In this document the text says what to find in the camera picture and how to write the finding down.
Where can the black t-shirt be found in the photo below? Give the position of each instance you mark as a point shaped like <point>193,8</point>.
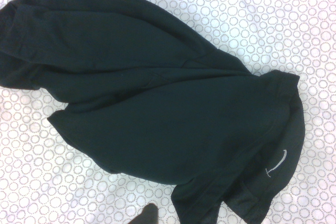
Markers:
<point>147,98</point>

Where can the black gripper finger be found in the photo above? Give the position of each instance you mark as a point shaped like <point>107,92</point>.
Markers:
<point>148,214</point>

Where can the white circle-print bedspread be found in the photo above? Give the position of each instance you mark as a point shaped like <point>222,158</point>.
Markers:
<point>262,19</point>

